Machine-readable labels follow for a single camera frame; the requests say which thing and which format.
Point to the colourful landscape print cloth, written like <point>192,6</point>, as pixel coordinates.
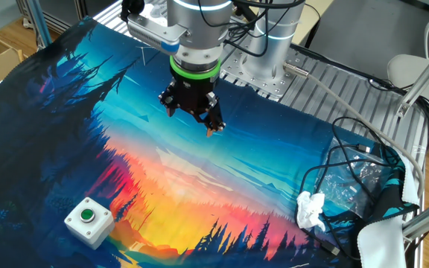
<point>199,178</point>

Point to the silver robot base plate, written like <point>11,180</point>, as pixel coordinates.
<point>266,83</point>

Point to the white box with green button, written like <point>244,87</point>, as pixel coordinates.
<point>95,227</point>

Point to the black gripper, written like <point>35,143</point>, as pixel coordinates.
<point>194,93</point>

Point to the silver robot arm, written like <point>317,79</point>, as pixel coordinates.
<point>196,22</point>

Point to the beige desk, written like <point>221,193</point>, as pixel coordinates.
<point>315,11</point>

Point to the crumpled white tissue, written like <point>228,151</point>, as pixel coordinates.
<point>309,212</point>

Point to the white office chair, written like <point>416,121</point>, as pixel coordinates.
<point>408,70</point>

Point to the clear plastic bag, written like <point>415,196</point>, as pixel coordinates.
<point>348,186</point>

